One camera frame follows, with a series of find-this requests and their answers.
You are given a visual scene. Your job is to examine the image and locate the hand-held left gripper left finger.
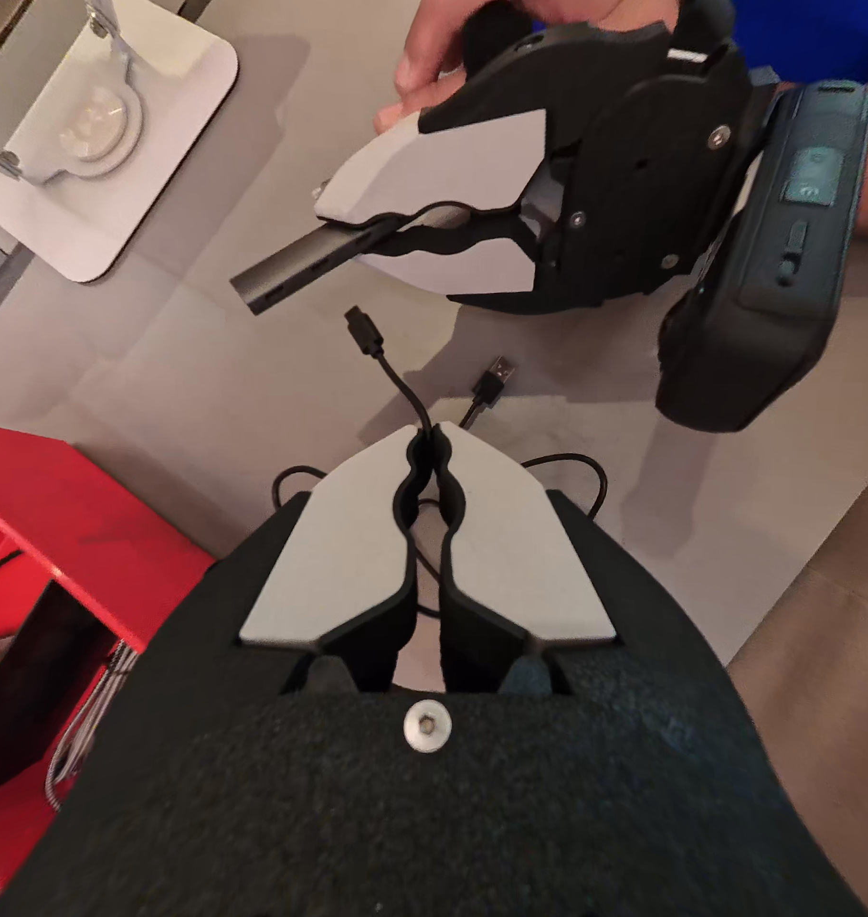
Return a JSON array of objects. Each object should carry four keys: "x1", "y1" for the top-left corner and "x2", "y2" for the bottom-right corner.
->
[{"x1": 239, "y1": 423, "x2": 425, "y2": 649}]

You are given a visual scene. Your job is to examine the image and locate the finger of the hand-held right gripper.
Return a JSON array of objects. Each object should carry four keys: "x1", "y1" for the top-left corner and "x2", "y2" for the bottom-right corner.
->
[
  {"x1": 312, "y1": 107, "x2": 551, "y2": 226},
  {"x1": 355, "y1": 233, "x2": 540, "y2": 296}
]

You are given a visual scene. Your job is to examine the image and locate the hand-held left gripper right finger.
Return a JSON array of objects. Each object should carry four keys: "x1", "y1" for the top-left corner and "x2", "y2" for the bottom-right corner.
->
[{"x1": 439, "y1": 421, "x2": 617, "y2": 653}]

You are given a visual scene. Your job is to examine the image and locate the thin black usb cable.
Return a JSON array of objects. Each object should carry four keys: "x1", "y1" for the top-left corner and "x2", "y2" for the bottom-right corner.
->
[{"x1": 271, "y1": 304, "x2": 608, "y2": 617}]

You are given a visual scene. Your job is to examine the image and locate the grey usb hub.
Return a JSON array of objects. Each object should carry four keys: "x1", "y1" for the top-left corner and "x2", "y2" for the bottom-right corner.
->
[{"x1": 230, "y1": 215, "x2": 421, "y2": 316}]

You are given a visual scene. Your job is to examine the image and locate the red plastic bin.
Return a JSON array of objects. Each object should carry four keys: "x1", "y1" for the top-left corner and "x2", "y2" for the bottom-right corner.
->
[{"x1": 0, "y1": 419, "x2": 216, "y2": 896}]

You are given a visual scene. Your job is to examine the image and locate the braided cable silver plug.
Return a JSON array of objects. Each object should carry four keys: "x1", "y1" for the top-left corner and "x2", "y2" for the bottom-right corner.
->
[{"x1": 46, "y1": 641, "x2": 134, "y2": 810}]

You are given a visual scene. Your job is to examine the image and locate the person's right hand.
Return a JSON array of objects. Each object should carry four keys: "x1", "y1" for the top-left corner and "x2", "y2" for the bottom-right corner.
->
[{"x1": 373, "y1": 0, "x2": 682, "y2": 137}]

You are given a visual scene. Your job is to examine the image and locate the black bin divider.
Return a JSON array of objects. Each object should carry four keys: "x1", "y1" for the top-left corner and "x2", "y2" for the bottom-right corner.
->
[{"x1": 0, "y1": 580, "x2": 116, "y2": 803}]

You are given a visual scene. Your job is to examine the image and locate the beige trousers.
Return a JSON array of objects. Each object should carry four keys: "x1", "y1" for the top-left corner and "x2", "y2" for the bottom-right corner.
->
[{"x1": 724, "y1": 494, "x2": 868, "y2": 917}]

